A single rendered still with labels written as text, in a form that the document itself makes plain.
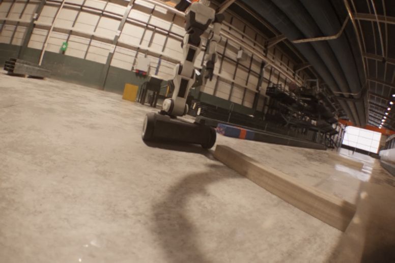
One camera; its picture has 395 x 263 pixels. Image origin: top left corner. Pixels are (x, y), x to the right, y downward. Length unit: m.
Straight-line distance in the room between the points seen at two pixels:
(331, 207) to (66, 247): 0.86
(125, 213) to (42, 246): 0.25
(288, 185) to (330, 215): 0.26
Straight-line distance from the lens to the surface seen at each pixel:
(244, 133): 2.92
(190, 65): 1.53
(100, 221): 0.46
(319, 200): 0.80
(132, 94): 5.70
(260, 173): 0.94
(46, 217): 0.47
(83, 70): 10.12
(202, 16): 1.73
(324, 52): 1.48
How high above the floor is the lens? 0.33
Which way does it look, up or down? 2 degrees down
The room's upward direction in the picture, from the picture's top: 14 degrees clockwise
